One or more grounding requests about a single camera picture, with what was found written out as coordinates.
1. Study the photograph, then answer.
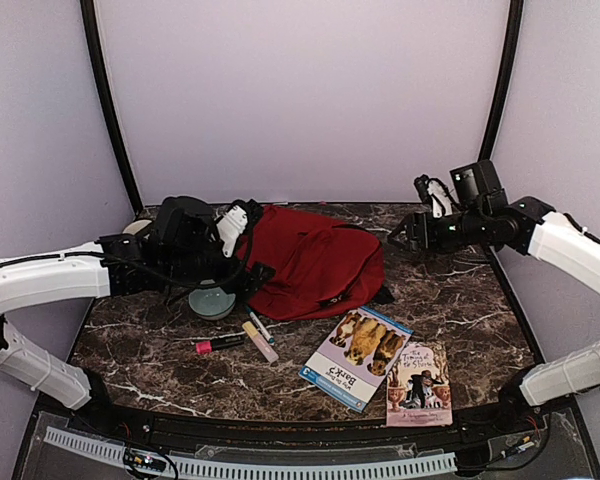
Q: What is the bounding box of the right black frame post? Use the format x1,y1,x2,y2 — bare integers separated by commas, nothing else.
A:
478,0,524,161

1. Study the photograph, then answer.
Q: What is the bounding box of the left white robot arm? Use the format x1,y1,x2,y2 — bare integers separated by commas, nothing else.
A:
0,196,275,436

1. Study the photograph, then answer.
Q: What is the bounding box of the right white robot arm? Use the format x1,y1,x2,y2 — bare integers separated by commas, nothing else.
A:
388,197,600,434

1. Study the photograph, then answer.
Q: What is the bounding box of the white slotted cable duct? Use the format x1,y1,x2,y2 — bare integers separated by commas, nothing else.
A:
43,427,457,479

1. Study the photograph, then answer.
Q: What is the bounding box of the left black frame post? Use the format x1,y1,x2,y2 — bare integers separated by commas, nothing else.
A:
79,0,144,214

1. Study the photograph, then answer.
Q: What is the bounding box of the black frame post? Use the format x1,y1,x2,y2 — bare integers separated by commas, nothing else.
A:
79,0,144,214
478,0,524,161

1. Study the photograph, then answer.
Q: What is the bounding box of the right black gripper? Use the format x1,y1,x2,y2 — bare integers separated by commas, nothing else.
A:
388,206,489,255

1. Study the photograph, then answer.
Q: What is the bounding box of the pink black highlighter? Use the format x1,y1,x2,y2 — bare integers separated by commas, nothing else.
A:
195,335,245,355

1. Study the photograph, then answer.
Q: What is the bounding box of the cream patterned mug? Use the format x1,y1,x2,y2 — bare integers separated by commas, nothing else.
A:
122,219,153,235

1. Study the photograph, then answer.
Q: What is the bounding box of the pink Shakespeare book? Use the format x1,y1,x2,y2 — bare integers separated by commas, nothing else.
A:
386,342,453,428

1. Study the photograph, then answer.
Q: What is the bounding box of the teal capped white marker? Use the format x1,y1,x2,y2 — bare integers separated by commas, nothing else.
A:
246,307,275,345

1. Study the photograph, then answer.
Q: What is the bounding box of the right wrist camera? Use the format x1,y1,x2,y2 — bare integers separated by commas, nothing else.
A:
413,159,504,219

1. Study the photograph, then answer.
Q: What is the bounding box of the pale yellow highlighter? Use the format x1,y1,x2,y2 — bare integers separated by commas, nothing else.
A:
242,321,279,363

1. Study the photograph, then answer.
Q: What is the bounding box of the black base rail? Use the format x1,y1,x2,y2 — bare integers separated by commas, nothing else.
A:
32,387,576,449

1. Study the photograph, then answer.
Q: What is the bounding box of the celadon bowl near left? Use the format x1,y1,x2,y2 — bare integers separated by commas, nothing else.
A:
188,287,236,321

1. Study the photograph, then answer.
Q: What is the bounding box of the red student backpack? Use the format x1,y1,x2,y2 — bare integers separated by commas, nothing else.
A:
246,205,395,321

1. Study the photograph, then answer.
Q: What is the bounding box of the dog cover book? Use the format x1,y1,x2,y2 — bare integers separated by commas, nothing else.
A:
299,306,413,413

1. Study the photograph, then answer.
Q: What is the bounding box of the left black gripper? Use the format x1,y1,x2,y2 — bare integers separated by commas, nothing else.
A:
163,239,276,300

